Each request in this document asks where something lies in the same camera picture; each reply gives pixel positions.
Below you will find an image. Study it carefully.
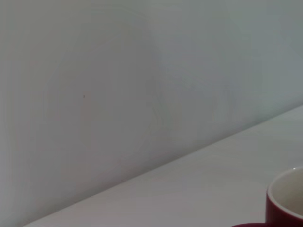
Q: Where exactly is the red ceramic mug white inside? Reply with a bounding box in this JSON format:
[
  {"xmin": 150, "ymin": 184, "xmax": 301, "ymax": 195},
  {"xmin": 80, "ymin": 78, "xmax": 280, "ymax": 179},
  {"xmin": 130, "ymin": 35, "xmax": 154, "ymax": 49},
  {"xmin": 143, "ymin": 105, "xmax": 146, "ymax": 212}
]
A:
[{"xmin": 233, "ymin": 166, "xmax": 303, "ymax": 227}]

